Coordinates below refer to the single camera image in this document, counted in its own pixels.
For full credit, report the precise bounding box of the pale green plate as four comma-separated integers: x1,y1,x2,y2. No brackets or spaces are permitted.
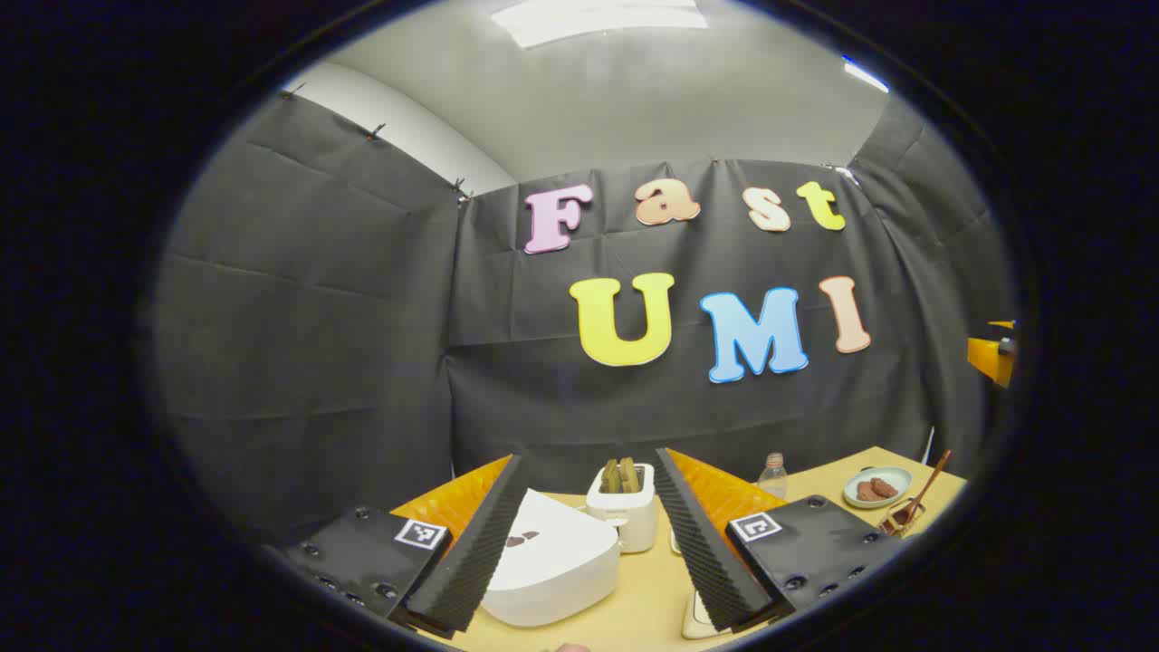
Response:
843,466,914,510

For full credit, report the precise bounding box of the white divided dish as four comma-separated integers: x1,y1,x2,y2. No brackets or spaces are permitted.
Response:
681,589,717,640

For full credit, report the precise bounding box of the small ceiling light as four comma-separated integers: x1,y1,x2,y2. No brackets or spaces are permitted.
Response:
842,56,890,94

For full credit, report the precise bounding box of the wooden spoon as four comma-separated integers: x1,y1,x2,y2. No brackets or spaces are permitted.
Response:
892,450,953,531

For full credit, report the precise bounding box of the clear plastic bottle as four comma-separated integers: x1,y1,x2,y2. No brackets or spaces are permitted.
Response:
757,453,790,502

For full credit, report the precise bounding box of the white toaster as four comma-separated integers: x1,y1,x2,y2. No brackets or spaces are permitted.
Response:
585,462,658,555

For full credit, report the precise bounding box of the white rice cooker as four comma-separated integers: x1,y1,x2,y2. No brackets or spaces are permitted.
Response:
480,489,622,628

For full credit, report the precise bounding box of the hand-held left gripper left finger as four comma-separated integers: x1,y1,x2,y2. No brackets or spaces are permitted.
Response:
263,455,531,639

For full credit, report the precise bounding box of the ceiling light panel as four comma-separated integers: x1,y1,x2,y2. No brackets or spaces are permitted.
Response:
492,0,709,50

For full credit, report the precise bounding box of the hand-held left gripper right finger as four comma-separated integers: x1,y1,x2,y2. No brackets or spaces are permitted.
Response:
654,446,906,634

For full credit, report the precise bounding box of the black backdrop cloth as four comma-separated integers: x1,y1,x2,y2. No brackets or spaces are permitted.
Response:
154,86,1020,544

